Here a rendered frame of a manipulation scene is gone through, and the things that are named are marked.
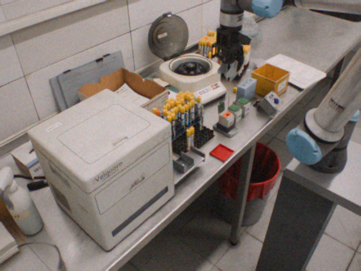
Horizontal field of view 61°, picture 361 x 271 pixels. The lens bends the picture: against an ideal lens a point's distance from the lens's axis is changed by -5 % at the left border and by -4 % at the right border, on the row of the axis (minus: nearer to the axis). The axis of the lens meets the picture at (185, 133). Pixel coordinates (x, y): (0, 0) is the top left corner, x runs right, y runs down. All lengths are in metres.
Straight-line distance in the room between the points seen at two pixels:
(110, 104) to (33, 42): 0.46
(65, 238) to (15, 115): 0.54
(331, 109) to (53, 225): 0.85
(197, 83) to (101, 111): 0.60
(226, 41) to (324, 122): 0.40
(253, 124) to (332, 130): 0.50
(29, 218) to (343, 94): 0.90
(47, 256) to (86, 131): 0.38
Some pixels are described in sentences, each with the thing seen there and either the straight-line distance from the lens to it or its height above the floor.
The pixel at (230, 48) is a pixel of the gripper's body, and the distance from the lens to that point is 1.05.
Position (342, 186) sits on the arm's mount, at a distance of 1.14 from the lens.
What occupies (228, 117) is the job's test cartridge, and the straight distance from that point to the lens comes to 1.25.
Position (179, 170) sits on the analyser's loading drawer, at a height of 0.92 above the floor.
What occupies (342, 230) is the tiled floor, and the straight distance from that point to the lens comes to 2.23.
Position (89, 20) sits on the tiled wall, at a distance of 1.38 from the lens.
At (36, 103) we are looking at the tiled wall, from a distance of 1.36.
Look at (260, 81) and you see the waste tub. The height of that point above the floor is 0.95.
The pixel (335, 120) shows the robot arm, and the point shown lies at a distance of 0.89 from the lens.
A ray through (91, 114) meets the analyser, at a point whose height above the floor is 1.18.
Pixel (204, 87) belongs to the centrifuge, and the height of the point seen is 0.94.
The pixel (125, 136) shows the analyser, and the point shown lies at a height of 1.17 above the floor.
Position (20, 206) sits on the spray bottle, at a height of 1.01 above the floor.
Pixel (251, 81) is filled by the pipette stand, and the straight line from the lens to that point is 1.44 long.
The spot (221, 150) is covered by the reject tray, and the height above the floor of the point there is 0.88.
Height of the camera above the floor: 1.69
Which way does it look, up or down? 39 degrees down
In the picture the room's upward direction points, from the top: 1 degrees counter-clockwise
